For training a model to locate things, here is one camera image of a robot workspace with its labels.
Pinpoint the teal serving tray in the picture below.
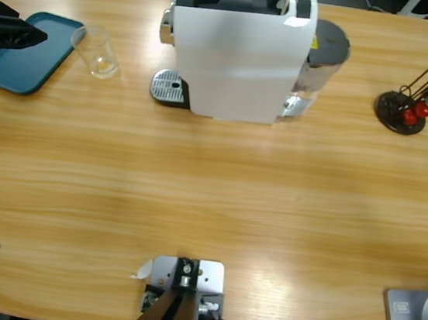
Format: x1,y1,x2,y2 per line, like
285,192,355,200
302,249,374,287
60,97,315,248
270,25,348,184
0,6,88,103

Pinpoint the black capsule holder with rods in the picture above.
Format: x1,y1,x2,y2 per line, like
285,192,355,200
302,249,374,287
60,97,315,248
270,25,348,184
372,19,428,137

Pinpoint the white capsule coffee machine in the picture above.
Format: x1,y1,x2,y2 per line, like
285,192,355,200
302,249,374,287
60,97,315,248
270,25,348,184
148,0,321,132

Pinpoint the clear drinking glass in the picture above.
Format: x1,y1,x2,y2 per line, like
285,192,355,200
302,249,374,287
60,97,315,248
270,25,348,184
66,22,125,82

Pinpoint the white camera mount with post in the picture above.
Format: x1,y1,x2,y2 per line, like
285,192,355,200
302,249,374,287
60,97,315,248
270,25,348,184
123,250,230,320

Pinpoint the white tape tab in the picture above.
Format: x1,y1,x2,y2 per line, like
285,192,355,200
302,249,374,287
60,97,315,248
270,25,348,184
129,257,155,282

